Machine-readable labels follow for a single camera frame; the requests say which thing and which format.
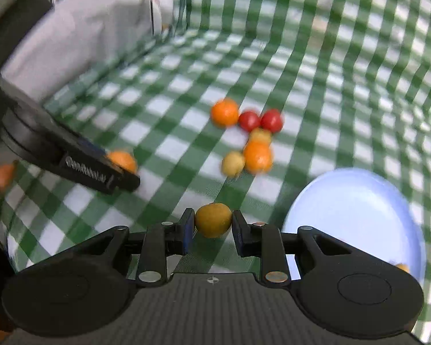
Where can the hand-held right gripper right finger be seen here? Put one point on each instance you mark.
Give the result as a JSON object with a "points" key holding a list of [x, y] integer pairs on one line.
{"points": [[239, 238]]}

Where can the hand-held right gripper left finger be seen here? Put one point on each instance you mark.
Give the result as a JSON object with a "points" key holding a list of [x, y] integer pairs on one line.
{"points": [[187, 230]]}

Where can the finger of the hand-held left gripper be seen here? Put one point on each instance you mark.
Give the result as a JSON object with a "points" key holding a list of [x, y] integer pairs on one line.
{"points": [[93, 172]]}

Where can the plastic-wrapped orange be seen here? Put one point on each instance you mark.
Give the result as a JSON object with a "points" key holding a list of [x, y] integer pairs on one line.
{"points": [[124, 160], [4, 176]]}

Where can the light blue plate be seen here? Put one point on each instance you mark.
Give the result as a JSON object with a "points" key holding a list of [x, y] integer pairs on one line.
{"points": [[344, 205]]}

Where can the red tomato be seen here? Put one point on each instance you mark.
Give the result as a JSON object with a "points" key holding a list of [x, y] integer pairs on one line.
{"points": [[272, 120], [249, 121]]}

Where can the grey cloth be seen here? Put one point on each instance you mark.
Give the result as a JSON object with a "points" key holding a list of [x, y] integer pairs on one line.
{"points": [[86, 36]]}

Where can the green checked tablecloth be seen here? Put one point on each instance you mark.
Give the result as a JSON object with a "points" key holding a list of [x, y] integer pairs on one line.
{"points": [[309, 61]]}

